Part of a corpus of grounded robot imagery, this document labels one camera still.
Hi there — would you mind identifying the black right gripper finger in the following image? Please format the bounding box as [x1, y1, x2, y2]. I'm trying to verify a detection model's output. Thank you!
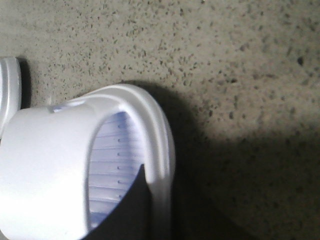
[84, 164, 151, 240]

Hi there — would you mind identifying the light blue right-side slipper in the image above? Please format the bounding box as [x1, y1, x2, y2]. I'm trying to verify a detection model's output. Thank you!
[0, 84, 175, 240]

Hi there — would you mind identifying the light blue left-side slipper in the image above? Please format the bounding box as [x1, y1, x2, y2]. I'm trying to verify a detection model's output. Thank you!
[0, 57, 22, 136]

